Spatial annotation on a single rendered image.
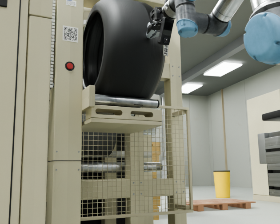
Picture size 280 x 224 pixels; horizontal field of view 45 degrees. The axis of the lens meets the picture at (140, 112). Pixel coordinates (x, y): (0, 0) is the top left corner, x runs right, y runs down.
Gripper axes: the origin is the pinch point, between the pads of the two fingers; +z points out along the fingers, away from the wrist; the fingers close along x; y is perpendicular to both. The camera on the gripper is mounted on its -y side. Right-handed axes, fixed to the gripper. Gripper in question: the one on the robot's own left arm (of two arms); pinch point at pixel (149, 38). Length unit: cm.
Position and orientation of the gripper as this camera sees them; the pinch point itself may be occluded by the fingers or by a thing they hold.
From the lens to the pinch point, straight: 160.0
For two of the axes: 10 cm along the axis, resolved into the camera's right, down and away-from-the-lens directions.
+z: -4.2, 2.7, 8.6
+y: -0.6, -9.6, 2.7
